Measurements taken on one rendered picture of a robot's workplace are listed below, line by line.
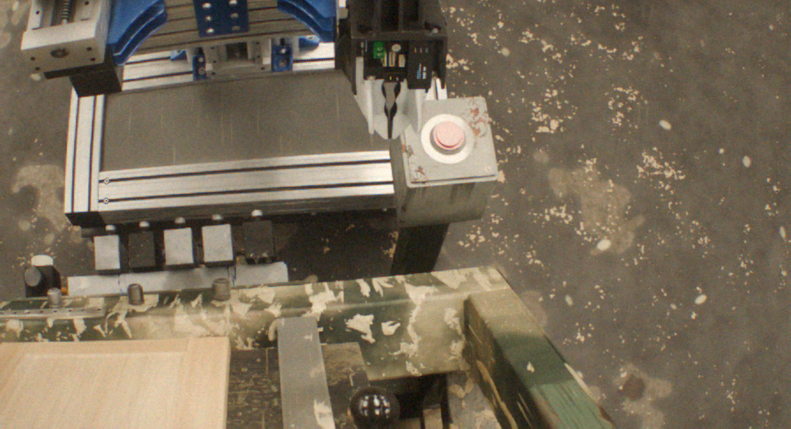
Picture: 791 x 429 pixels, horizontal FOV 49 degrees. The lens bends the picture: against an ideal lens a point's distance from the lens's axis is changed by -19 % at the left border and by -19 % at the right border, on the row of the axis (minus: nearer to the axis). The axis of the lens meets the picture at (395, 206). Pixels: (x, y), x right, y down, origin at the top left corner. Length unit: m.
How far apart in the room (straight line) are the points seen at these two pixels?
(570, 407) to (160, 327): 0.60
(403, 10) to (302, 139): 1.40
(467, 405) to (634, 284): 1.01
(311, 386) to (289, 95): 1.18
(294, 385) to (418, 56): 0.43
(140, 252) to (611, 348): 1.19
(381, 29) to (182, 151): 1.41
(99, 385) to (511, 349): 0.49
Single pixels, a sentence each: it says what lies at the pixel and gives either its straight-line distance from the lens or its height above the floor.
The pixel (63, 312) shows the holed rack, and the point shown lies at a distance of 1.38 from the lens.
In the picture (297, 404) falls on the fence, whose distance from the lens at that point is 1.03.
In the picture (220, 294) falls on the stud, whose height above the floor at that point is 0.87.
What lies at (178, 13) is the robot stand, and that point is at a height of 0.81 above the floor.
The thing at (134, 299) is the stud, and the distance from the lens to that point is 1.38.
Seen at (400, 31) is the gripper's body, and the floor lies 1.51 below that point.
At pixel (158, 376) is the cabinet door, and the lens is 1.21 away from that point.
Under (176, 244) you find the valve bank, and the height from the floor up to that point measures 0.76.
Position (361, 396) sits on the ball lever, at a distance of 0.74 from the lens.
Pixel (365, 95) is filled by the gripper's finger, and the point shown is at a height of 1.39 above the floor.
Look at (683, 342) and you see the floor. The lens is 2.37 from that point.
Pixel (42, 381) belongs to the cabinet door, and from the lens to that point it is 1.23.
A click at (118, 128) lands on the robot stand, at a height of 0.21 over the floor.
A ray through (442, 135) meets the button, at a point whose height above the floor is 0.94.
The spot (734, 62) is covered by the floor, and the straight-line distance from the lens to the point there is 2.72.
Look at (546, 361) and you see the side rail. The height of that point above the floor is 1.15.
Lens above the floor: 2.19
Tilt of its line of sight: 71 degrees down
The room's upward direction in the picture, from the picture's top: 11 degrees clockwise
